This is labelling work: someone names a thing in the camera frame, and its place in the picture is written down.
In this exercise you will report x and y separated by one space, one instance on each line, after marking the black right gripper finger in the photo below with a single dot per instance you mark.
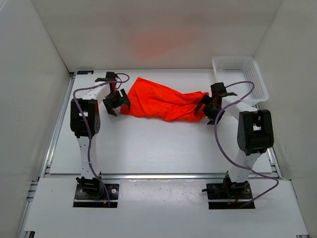
211 115
205 100

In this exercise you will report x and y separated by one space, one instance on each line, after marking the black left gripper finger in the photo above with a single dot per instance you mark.
109 107
123 99

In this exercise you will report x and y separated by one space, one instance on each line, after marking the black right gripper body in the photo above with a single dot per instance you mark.
212 103

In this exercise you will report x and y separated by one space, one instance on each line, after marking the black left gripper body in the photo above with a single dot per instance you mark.
114 100

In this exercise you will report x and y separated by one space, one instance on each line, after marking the orange shorts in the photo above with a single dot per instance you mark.
155 101

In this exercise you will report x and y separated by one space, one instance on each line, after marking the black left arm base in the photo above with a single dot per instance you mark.
90 193

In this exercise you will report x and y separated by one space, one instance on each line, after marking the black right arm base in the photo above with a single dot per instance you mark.
229 195

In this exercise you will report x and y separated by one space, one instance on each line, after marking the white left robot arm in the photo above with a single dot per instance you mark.
85 121

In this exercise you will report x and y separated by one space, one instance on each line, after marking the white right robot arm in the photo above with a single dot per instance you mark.
254 132

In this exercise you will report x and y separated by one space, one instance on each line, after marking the white plastic mesh basket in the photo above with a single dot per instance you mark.
240 73

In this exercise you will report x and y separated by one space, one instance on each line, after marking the black corner bracket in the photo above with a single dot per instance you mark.
85 72

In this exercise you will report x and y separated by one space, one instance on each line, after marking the left side aluminium rail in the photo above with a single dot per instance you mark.
57 126

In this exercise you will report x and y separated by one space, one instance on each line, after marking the right side aluminium rail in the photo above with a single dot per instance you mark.
268 165

